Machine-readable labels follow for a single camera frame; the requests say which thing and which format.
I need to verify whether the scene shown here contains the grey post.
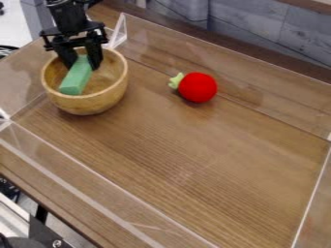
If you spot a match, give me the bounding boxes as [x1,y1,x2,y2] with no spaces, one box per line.
[20,0,54,40]

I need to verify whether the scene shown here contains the green rectangular stick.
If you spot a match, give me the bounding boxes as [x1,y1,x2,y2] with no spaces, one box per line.
[58,55,92,95]

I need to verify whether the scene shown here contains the black table leg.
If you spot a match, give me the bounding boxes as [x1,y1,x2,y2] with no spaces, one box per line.
[34,205,48,224]

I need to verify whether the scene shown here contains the clear acrylic tray walls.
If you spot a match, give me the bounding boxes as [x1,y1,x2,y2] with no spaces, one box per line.
[0,17,331,248]

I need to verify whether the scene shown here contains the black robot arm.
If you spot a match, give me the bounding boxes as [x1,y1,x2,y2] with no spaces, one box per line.
[40,0,108,70]

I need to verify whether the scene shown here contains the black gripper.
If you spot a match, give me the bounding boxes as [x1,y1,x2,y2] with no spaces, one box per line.
[38,21,108,71]

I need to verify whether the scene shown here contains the black metal bracket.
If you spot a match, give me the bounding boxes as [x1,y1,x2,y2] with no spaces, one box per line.
[28,216,73,248]

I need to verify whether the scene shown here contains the brown wooden bowl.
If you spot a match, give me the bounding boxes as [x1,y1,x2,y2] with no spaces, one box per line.
[40,48,128,115]

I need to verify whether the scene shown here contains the red plush tomato toy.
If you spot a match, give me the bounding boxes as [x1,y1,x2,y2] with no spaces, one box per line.
[168,72,217,104]

